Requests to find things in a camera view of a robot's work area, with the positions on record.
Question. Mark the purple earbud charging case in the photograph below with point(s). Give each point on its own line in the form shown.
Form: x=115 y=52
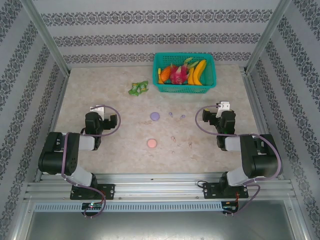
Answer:
x=155 y=116

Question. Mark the pink earbud charging case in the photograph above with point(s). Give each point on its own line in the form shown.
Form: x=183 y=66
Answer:
x=151 y=143

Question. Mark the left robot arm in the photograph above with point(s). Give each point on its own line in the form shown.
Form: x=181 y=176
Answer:
x=75 y=162

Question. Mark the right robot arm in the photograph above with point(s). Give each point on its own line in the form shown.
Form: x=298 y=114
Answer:
x=260 y=162

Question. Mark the teal plastic basket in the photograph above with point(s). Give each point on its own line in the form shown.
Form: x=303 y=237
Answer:
x=183 y=88

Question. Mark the green snack packet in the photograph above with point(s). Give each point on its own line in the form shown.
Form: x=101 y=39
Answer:
x=137 y=88

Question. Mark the yellow banana bunch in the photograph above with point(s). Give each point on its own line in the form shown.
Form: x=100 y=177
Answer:
x=196 y=72

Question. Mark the pink dragon fruit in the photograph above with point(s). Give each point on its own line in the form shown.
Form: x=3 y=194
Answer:
x=178 y=73

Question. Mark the orange toy fruit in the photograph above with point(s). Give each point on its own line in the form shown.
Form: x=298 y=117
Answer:
x=165 y=73

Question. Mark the small yellow toy vegetable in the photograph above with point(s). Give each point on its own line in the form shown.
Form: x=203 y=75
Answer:
x=159 y=73

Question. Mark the left controller board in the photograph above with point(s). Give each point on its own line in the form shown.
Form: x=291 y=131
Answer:
x=92 y=205

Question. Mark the controller board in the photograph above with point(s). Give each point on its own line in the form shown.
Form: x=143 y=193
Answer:
x=230 y=207
x=92 y=205

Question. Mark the right controller board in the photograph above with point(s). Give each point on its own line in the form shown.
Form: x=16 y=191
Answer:
x=230 y=207

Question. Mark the grey metal bottom panel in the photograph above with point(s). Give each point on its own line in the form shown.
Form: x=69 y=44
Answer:
x=160 y=225

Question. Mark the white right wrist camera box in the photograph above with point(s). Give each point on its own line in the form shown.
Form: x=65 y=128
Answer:
x=225 y=105

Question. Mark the aluminium side rail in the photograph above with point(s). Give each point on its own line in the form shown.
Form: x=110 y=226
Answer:
x=56 y=112
x=257 y=112

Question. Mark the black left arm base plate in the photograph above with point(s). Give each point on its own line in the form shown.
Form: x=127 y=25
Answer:
x=107 y=191

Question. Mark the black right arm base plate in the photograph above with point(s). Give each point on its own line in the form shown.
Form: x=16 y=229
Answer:
x=210 y=191

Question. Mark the aluminium mounting rail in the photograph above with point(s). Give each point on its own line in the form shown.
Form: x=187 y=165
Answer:
x=160 y=190

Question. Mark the aluminium frame post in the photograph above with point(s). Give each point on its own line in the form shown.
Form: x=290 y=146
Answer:
x=47 y=37
x=266 y=37

